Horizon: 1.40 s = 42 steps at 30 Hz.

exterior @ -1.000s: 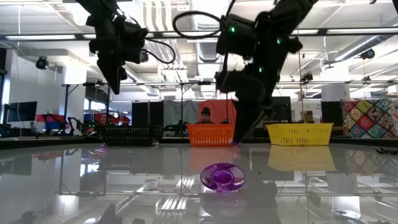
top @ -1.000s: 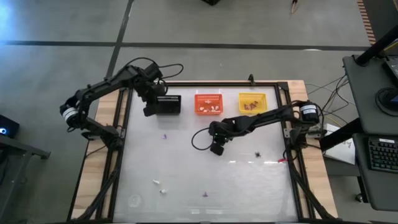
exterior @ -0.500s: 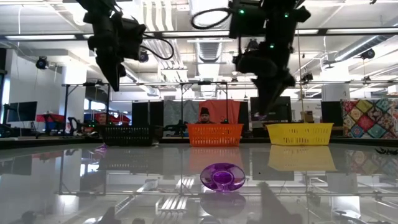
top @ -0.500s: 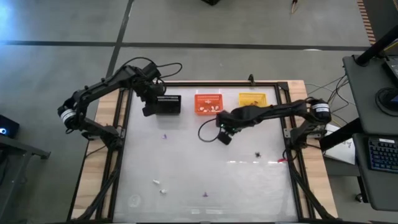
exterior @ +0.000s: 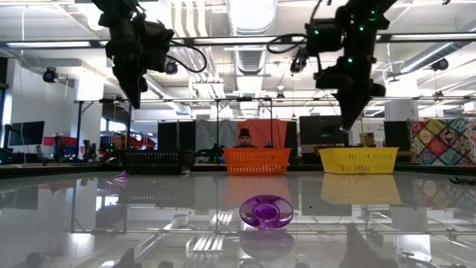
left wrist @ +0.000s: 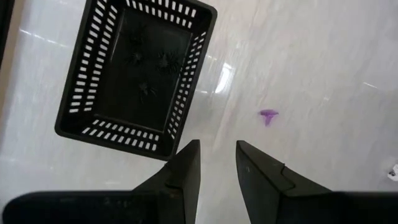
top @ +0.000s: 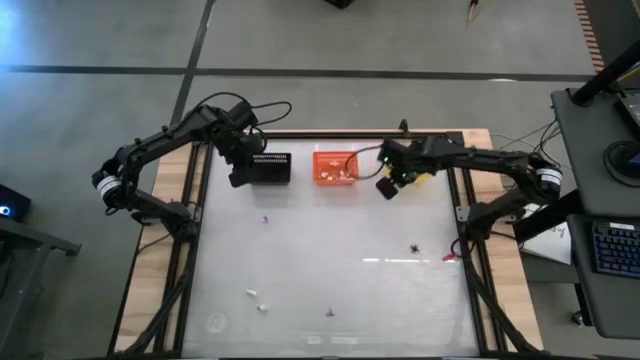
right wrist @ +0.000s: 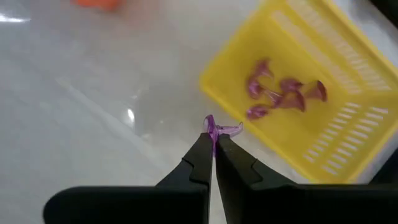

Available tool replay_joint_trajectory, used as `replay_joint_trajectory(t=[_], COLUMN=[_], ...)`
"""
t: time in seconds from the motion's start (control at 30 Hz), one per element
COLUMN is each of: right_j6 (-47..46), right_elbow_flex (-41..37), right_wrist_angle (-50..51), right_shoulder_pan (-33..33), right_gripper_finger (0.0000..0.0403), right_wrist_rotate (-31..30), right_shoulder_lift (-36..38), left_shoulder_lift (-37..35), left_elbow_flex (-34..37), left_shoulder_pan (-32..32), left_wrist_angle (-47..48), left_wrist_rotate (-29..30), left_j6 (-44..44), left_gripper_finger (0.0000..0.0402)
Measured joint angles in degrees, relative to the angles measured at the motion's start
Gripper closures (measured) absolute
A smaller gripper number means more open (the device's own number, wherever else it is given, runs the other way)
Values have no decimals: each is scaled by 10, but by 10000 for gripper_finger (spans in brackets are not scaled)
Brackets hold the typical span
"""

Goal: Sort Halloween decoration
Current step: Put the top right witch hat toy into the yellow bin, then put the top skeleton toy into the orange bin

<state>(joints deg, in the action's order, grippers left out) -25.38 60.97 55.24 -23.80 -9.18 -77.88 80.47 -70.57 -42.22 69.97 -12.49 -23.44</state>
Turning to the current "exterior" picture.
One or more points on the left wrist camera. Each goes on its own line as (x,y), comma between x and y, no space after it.
(160,44)

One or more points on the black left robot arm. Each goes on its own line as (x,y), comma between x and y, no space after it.
(119,9)

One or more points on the brown cardboard box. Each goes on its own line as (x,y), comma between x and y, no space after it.
(368,138)

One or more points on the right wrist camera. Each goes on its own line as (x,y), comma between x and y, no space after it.
(323,35)

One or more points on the black overhead frame bar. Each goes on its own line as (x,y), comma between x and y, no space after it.
(385,37)

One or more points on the colourful patchwork quilt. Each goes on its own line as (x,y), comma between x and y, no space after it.
(442,141)

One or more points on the person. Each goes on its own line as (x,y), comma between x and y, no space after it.
(119,142)
(244,138)

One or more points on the black plastic basket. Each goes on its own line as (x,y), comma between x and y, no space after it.
(152,164)

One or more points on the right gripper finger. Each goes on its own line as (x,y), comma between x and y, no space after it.
(344,106)
(357,108)

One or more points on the black partition panel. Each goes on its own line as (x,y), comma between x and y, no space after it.
(176,136)

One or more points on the thin grey vertical rod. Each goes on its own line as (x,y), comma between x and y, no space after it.
(360,137)

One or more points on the orange hanging cloth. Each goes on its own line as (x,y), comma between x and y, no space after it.
(271,130)

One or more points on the red box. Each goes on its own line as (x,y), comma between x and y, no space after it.
(68,141)

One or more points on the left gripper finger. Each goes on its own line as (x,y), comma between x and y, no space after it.
(135,87)
(124,80)

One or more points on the grey hanging cloth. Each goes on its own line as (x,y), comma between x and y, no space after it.
(208,134)

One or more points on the orange plastic basket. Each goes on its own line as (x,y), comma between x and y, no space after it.
(256,162)

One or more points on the red cloth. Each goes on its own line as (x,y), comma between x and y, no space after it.
(145,142)

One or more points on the yellow plastic basket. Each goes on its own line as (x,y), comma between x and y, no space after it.
(357,161)

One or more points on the black computer monitor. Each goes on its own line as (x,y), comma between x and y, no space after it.
(26,133)
(396,136)
(323,130)

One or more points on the silver ventilation duct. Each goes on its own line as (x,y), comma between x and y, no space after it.
(253,59)
(427,61)

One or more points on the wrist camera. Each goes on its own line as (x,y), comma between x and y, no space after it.
(160,44)
(323,35)

